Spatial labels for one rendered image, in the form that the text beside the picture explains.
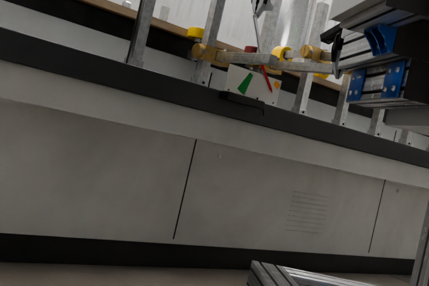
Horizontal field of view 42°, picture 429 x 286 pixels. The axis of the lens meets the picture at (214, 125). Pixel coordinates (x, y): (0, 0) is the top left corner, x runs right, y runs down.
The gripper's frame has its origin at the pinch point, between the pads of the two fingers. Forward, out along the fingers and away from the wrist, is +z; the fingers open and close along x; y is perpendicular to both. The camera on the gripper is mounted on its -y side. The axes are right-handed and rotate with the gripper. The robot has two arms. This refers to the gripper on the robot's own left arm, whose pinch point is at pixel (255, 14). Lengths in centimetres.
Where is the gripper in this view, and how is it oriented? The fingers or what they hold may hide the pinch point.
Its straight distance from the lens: 193.8
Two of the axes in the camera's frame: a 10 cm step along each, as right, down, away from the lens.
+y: 7.7, 1.8, 6.2
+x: -6.0, -1.3, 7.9
